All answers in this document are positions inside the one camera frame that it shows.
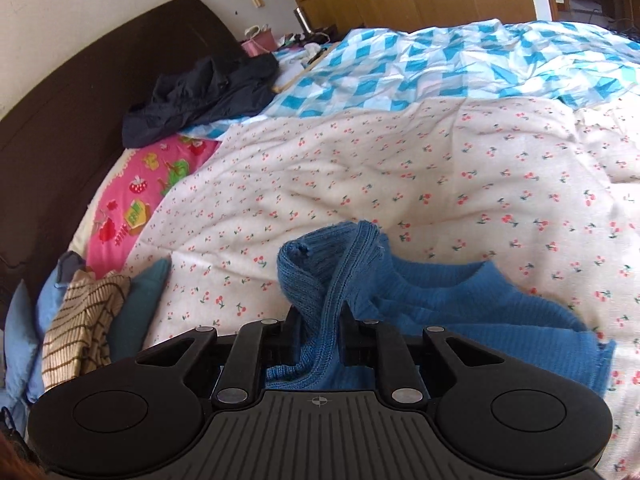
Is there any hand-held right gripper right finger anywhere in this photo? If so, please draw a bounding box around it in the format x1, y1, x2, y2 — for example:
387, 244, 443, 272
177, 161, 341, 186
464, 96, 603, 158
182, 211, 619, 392
340, 304, 507, 406

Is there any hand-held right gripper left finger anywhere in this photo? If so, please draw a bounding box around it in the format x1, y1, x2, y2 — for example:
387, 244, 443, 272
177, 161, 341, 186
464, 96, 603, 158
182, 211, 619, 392
135, 306, 302, 408

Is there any beige striped knit garment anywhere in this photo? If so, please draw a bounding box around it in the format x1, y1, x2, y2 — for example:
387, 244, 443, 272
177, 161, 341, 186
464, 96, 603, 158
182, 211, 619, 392
41, 270, 132, 392

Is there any pink printed pillow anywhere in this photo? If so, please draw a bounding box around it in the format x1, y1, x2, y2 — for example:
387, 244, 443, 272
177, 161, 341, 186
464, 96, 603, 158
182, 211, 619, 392
67, 132, 224, 279

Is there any blue white checkered quilt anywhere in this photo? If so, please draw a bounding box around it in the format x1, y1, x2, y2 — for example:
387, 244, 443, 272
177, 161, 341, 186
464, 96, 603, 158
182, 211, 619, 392
180, 19, 640, 139

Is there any light blue garment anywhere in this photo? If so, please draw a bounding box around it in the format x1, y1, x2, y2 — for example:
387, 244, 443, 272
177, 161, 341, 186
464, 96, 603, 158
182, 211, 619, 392
2, 275, 76, 407

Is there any white cherry print blanket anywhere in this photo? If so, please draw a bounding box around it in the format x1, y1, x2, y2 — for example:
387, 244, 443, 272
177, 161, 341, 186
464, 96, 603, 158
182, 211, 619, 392
124, 95, 640, 480

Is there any teal garment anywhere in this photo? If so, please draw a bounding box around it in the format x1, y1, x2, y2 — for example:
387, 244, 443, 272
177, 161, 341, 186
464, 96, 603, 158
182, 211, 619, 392
106, 257, 172, 362

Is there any grey blue garment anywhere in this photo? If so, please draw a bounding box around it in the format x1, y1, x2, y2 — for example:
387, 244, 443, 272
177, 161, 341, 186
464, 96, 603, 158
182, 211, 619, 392
55, 251, 87, 286

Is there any wooden stick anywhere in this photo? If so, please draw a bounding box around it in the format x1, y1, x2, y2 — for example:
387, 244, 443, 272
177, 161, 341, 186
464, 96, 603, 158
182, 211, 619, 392
272, 42, 344, 94

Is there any pink basket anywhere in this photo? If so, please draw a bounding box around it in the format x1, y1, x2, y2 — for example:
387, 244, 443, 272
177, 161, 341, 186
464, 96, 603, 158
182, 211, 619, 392
241, 29, 276, 56

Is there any blue knit sweater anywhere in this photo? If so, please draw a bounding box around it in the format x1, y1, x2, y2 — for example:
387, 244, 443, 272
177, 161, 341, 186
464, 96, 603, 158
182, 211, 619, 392
265, 220, 617, 402

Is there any dark brown wooden headboard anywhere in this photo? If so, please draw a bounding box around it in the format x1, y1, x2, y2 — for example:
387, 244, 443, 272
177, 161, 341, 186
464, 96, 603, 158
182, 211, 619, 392
0, 0, 242, 312

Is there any dark navy jacket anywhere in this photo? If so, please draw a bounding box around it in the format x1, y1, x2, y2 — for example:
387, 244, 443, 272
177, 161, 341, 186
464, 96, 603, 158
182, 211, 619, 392
121, 52, 281, 150

